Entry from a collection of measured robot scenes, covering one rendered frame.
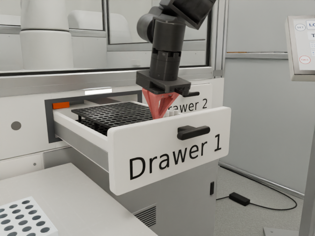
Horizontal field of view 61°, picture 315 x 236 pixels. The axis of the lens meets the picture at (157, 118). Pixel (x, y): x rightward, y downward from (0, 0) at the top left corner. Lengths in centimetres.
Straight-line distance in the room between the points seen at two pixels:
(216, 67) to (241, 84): 129
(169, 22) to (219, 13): 59
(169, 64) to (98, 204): 30
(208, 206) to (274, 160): 116
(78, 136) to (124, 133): 18
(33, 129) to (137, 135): 35
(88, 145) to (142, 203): 47
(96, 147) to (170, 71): 20
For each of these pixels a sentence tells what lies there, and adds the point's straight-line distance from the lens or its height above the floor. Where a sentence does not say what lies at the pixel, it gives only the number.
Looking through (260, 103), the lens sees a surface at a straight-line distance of 227.
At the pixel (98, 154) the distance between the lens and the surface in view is 51.
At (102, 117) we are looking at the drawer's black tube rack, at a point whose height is 90.
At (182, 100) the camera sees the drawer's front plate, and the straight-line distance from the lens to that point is 93.
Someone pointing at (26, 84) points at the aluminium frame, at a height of 97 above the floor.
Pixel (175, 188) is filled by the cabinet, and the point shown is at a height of 54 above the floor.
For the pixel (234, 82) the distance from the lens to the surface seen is 239.
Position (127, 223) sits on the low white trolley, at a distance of 49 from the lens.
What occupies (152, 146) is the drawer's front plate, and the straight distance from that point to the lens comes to 46.
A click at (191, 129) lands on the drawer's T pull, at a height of 91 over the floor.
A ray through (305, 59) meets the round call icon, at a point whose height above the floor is 102.
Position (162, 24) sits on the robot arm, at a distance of 50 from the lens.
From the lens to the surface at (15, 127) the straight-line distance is 71.
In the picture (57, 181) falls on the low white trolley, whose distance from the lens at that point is 66.
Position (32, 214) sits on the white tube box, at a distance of 48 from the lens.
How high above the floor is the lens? 104
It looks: 14 degrees down
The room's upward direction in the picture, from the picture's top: straight up
